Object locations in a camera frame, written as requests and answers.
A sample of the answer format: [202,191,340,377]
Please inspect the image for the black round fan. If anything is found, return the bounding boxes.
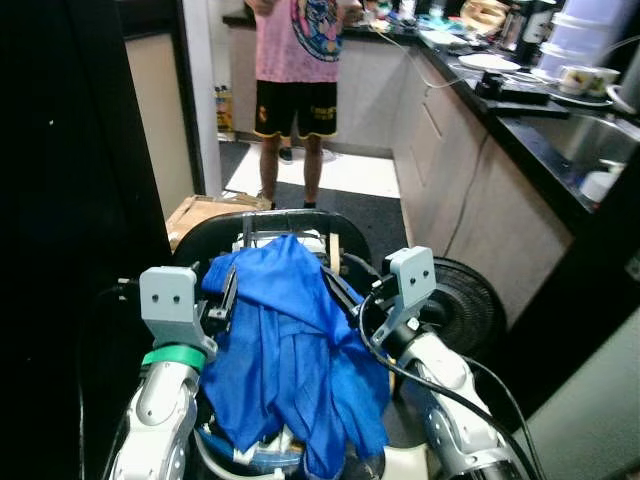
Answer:
[418,257,509,363]

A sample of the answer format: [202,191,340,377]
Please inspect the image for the black kettle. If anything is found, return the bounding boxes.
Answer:
[498,0,558,68]

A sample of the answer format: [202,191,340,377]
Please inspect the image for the patterned white cup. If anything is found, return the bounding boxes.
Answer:
[558,65,622,100]

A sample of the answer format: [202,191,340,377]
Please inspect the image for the brown cardboard box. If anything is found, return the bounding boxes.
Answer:
[165,193,273,252]

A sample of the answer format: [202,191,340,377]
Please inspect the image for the black arched basket frame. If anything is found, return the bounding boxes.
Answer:
[174,209,373,273]

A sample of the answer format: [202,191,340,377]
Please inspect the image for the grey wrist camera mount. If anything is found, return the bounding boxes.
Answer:
[138,265,220,362]
[374,245,439,347]

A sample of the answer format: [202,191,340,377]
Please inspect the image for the stacked white containers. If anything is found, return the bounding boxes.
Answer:
[538,0,640,83]

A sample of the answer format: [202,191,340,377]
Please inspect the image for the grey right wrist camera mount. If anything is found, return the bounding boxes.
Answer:
[374,245,439,347]

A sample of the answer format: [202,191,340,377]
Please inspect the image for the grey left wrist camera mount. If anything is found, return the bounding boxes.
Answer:
[138,265,220,362]

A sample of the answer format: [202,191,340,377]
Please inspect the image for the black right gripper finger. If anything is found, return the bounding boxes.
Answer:
[321,270,363,319]

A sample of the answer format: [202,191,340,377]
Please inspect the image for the white plate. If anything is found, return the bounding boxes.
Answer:
[457,53,523,74]

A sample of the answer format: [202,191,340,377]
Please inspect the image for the beige kitchen counter cabinet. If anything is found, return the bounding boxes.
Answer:
[224,8,640,331]

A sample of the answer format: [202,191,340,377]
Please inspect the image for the woven brown basket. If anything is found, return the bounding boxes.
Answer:
[459,0,512,37]

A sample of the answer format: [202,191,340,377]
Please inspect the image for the flat black countertop device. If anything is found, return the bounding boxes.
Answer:
[474,74,553,107]

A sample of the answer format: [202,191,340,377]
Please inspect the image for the beige door panel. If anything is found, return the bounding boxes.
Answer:
[124,33,198,222]

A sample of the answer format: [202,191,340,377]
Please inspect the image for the yellow bottle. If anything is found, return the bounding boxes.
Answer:
[214,85,237,137]

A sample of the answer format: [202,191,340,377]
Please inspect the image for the steel kitchen sink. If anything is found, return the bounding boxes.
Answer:
[528,113,640,204]

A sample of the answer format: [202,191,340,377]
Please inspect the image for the person in pink shirt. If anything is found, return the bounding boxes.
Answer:
[245,0,367,211]

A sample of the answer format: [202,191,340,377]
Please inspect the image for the blue cloth garment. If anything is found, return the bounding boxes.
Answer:
[200,235,392,480]

